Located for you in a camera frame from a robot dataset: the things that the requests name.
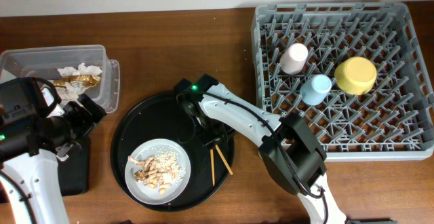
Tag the grey dishwasher rack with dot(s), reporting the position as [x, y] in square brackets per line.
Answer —
[390, 122]

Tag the blue cup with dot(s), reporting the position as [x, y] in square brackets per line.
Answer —
[315, 90]

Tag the pink cup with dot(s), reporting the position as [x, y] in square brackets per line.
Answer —
[294, 58]

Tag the grey plate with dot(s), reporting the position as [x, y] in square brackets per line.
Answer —
[152, 196]

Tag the white gold wrapper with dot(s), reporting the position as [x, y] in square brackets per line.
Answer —
[75, 81]

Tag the black rectangular bin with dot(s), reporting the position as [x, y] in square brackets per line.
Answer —
[73, 174]

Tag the round black tray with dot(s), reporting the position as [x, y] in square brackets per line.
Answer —
[160, 116]

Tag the wooden chopstick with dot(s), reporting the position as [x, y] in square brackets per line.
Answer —
[212, 167]
[224, 159]

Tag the food scraps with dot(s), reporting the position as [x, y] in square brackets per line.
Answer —
[159, 171]

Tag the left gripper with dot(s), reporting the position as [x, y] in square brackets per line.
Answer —
[76, 108]

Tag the clear plastic bin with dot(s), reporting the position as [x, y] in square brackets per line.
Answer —
[45, 62]

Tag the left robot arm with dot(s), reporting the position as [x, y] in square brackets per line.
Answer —
[32, 140]

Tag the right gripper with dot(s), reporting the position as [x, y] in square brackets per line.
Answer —
[210, 138]

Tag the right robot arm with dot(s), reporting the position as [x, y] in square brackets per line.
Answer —
[291, 153]

